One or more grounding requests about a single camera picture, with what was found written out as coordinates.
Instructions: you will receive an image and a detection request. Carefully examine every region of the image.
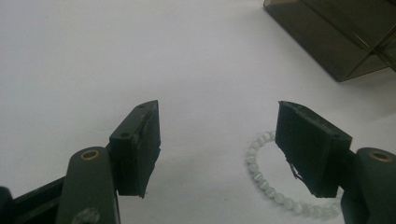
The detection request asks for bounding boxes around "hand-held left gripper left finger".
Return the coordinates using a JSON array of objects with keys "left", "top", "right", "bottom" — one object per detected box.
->
[{"left": 108, "top": 99, "right": 163, "bottom": 199}]

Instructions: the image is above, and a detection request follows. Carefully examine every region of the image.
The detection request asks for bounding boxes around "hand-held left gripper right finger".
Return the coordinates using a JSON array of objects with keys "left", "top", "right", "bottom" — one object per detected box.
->
[{"left": 275, "top": 100, "right": 354, "bottom": 199}]

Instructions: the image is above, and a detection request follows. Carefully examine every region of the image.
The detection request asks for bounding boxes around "white bead bracelet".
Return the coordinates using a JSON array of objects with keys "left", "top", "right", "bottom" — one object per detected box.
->
[{"left": 245, "top": 130, "right": 345, "bottom": 220}]

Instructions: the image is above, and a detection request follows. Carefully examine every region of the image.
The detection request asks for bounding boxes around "dark transparent plastic box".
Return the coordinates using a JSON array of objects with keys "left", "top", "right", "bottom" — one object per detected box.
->
[{"left": 262, "top": 0, "right": 396, "bottom": 83}]

